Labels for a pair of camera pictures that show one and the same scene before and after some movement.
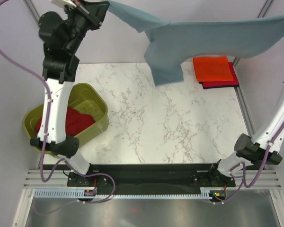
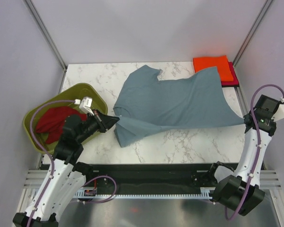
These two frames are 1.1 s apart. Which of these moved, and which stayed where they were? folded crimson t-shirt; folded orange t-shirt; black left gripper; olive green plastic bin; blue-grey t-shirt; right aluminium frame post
Moved: blue-grey t-shirt; black left gripper
Stayed: folded crimson t-shirt; right aluminium frame post; olive green plastic bin; folded orange t-shirt
